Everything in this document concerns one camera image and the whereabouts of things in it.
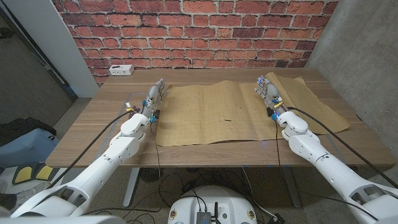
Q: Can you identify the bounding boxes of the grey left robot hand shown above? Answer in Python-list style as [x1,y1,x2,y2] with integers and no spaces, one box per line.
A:
[140,78,170,119]

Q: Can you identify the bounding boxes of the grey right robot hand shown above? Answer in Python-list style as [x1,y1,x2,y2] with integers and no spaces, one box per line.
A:
[254,75,289,121]

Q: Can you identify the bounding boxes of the brown gridded floral wrapping paper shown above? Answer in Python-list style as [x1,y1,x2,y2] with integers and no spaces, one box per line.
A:
[155,72,351,147]

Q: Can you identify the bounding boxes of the white power strip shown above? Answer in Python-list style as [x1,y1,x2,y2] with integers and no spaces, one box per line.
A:
[108,64,135,77]

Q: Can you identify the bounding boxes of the red brick printed backdrop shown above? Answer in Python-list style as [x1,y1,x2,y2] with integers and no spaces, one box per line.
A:
[52,0,339,85]

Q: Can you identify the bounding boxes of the white table leg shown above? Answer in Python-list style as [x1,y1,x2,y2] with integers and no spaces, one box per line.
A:
[123,167,141,208]

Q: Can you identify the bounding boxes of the grey table leg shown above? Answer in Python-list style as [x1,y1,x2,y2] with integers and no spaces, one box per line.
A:
[281,167,302,208]

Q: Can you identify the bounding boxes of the white robot torso base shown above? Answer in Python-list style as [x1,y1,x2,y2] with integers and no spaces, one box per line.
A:
[167,185,258,224]

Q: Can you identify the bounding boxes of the small grey electronics box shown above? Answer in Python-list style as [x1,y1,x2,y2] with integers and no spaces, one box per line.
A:
[196,211,213,224]

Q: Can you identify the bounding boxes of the black cloth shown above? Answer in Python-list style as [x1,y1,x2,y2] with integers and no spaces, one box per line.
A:
[0,117,58,147]

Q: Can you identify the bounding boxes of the yellow and black pad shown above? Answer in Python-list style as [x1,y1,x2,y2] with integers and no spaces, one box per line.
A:
[11,161,60,186]

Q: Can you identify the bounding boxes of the white sneaker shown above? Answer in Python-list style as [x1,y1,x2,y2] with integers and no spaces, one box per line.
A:
[0,182,52,212]

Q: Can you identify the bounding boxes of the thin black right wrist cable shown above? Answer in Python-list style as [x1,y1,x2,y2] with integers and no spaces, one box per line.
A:
[274,119,379,222]

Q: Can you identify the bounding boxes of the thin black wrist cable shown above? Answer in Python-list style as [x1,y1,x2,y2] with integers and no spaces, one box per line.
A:
[274,119,379,222]
[150,119,175,209]

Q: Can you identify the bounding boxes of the thin black left wrist cable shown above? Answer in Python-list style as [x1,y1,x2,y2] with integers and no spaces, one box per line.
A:
[150,119,175,209]

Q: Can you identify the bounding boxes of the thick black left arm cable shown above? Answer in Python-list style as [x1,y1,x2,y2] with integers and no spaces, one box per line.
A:
[48,109,137,189]

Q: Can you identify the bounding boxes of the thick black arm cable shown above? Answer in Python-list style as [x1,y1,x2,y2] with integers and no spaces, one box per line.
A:
[287,106,398,189]
[48,109,137,189]

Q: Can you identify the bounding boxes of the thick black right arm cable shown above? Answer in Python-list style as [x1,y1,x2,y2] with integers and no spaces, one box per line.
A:
[287,106,398,189]

